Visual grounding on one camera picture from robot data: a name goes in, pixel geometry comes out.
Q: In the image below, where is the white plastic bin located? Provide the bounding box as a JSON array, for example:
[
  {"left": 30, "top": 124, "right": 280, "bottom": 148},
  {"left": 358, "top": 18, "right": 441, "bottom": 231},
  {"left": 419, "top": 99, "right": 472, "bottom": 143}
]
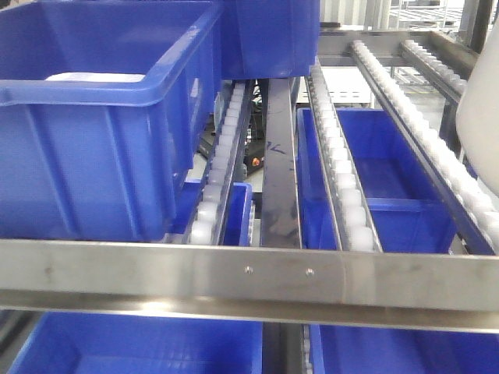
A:
[{"left": 456, "top": 26, "right": 498, "bottom": 194}]

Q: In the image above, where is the small blue bin middle left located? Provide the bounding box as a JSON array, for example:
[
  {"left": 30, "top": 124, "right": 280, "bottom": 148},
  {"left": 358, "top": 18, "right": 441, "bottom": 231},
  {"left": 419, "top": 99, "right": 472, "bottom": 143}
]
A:
[{"left": 175, "top": 181, "right": 254, "bottom": 247}]

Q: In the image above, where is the blue bin below rollers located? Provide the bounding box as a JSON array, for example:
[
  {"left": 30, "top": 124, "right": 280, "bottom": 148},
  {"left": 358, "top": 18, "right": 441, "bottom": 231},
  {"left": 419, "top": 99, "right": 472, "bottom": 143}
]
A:
[{"left": 296, "top": 108, "right": 456, "bottom": 254}]

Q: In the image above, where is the blue bin bottom right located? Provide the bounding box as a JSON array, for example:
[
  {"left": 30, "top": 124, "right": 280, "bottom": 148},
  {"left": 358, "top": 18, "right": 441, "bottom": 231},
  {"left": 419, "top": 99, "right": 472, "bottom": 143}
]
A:
[{"left": 310, "top": 325, "right": 498, "bottom": 373}]

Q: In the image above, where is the blue bin bottom left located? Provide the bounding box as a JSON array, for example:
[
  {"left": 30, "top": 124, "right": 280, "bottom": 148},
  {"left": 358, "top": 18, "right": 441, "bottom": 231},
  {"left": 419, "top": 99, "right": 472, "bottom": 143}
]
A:
[{"left": 8, "top": 312, "right": 263, "bottom": 373}]

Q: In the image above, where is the white roller track left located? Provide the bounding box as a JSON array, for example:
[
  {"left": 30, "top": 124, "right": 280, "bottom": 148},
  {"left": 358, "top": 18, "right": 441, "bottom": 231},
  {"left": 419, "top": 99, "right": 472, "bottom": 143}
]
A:
[{"left": 186, "top": 81, "right": 251, "bottom": 245}]

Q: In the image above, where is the white roller track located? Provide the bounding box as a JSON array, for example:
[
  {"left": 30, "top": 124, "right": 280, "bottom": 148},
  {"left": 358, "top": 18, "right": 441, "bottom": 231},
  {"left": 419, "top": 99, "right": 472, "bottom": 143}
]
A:
[
  {"left": 186, "top": 81, "right": 251, "bottom": 245},
  {"left": 400, "top": 40, "right": 467, "bottom": 104},
  {"left": 350, "top": 40, "right": 498, "bottom": 255},
  {"left": 305, "top": 63, "right": 383, "bottom": 252}
]

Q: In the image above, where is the white roller track centre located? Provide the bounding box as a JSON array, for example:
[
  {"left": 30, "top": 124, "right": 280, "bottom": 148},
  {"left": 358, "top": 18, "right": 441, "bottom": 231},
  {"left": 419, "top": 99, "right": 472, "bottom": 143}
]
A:
[{"left": 305, "top": 63, "right": 383, "bottom": 252}]

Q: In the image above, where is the blue crate rear centre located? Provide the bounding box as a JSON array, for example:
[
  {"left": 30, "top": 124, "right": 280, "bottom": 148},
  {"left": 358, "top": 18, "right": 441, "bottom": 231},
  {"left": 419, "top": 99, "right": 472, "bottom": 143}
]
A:
[{"left": 221, "top": 1, "right": 320, "bottom": 79}]

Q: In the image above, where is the large blue crate front left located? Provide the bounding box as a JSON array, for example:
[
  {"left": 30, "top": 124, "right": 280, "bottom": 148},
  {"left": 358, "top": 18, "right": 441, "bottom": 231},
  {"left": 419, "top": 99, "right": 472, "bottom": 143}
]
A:
[{"left": 1, "top": 1, "right": 222, "bottom": 242}]

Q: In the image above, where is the white roller track far right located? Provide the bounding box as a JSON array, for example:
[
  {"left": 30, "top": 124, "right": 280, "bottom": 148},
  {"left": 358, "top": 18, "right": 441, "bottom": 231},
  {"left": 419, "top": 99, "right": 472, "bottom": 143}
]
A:
[{"left": 400, "top": 40, "right": 467, "bottom": 104}]

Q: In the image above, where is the steel centre divider rail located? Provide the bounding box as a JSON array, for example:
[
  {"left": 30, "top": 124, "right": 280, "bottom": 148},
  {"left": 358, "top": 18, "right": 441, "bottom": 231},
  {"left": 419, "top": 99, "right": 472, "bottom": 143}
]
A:
[{"left": 260, "top": 78, "right": 302, "bottom": 249}]

